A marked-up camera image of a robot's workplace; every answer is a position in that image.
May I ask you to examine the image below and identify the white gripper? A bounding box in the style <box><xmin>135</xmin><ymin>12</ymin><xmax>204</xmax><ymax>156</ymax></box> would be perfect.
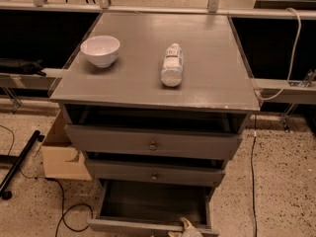
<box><xmin>168</xmin><ymin>217</ymin><xmax>203</xmax><ymax>237</ymax></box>

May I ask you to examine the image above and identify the cardboard box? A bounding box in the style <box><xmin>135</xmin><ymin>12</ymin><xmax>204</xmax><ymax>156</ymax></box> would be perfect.
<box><xmin>40</xmin><ymin>112</ymin><xmax>92</xmax><ymax>181</ymax></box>

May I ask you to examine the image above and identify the black metal stand bar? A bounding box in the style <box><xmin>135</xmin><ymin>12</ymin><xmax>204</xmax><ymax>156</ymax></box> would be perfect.
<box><xmin>0</xmin><ymin>130</ymin><xmax>41</xmax><ymax>200</ymax></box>

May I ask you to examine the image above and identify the clear plastic bottle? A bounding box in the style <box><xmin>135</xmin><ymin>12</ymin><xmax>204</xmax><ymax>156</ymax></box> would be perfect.
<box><xmin>161</xmin><ymin>43</ymin><xmax>184</xmax><ymax>87</ymax></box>

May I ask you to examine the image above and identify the white bowl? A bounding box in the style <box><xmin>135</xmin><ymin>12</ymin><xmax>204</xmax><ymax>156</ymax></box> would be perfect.
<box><xmin>80</xmin><ymin>36</ymin><xmax>120</xmax><ymax>68</ymax></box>

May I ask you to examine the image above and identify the black bag on rail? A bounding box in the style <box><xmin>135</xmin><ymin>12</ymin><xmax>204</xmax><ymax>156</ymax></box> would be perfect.
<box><xmin>0</xmin><ymin>58</ymin><xmax>46</xmax><ymax>76</ymax></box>

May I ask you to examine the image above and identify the grey drawer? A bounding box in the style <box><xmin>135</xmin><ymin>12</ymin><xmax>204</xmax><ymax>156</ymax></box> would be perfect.
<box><xmin>88</xmin><ymin>180</ymin><xmax>218</xmax><ymax>237</ymax></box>
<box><xmin>86</xmin><ymin>160</ymin><xmax>225</xmax><ymax>187</ymax></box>
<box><xmin>64</xmin><ymin>124</ymin><xmax>242</xmax><ymax>160</ymax></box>

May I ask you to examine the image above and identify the grey top drawer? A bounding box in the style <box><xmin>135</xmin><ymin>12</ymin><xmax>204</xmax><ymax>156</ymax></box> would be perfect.
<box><xmin>64</xmin><ymin>124</ymin><xmax>242</xmax><ymax>160</ymax></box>

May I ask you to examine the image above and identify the black floor cable left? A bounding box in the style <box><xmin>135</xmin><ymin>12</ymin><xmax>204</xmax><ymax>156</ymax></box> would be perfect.
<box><xmin>0</xmin><ymin>124</ymin><xmax>94</xmax><ymax>237</ymax></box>

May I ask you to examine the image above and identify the grey drawer cabinet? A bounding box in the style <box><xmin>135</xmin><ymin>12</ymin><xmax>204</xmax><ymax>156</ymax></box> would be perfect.
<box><xmin>48</xmin><ymin>11</ymin><xmax>262</xmax><ymax>199</ymax></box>

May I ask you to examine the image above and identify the black floor cable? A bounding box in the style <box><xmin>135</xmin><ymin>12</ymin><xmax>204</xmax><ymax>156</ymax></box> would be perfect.
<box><xmin>250</xmin><ymin>114</ymin><xmax>259</xmax><ymax>237</ymax></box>
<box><xmin>0</xmin><ymin>124</ymin><xmax>94</xmax><ymax>237</ymax></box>

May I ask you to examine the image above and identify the grey middle drawer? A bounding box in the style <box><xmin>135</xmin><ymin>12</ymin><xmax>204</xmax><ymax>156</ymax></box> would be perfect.
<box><xmin>86</xmin><ymin>160</ymin><xmax>225</xmax><ymax>187</ymax></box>

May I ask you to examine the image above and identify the black floor cable right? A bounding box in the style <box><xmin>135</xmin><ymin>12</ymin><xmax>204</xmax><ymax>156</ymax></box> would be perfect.
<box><xmin>250</xmin><ymin>114</ymin><xmax>259</xmax><ymax>237</ymax></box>

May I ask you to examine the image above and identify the grey bottom drawer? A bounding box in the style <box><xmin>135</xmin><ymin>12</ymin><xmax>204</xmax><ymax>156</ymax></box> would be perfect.
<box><xmin>88</xmin><ymin>180</ymin><xmax>218</xmax><ymax>237</ymax></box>

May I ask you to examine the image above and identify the white hanging cable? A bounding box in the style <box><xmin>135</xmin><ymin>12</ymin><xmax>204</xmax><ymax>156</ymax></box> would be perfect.
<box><xmin>254</xmin><ymin>7</ymin><xmax>302</xmax><ymax>102</ymax></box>

